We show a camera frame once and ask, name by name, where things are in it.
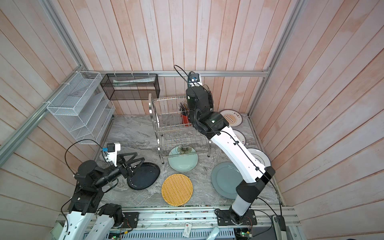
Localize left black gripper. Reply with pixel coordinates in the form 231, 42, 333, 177
94, 151, 145, 188

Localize dark blue glazed plate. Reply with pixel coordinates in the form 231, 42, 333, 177
127, 163, 161, 190

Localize silver metal dish rack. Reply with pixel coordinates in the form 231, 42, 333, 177
149, 95, 212, 163

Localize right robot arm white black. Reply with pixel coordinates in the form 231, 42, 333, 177
186, 86, 275, 225

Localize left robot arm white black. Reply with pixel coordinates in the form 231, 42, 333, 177
59, 153, 145, 240

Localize colourful chopsticks bundle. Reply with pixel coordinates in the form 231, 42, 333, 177
179, 102, 189, 116

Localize red utensil cup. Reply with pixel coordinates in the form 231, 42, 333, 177
181, 114, 191, 127

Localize far orange sunburst plate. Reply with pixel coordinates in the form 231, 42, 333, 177
220, 109, 243, 127

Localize orange sunburst plate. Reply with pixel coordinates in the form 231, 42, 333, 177
233, 130, 246, 145
220, 109, 243, 127

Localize near orange sunburst plate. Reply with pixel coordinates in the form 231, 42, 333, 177
233, 130, 246, 145

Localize yellow woven bamboo tray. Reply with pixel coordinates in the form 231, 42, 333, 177
162, 174, 193, 207

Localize light green flower plate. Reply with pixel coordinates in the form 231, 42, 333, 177
168, 145, 199, 172

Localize grey green large plate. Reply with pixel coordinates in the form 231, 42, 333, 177
211, 162, 243, 200

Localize white plate black rings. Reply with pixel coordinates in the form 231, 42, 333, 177
247, 147, 272, 167

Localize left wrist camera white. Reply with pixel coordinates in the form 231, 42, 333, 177
103, 143, 121, 167

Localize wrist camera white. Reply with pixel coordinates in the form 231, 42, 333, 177
188, 71, 203, 87
103, 143, 121, 167

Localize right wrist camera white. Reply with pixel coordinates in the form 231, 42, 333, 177
188, 71, 203, 87

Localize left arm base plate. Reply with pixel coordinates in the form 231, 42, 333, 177
122, 212, 140, 229

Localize white wire mesh shelf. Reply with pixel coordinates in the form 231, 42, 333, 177
47, 72, 115, 145

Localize black mesh wall basket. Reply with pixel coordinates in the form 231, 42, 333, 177
101, 73, 160, 101

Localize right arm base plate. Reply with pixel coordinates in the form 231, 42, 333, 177
214, 209, 257, 226

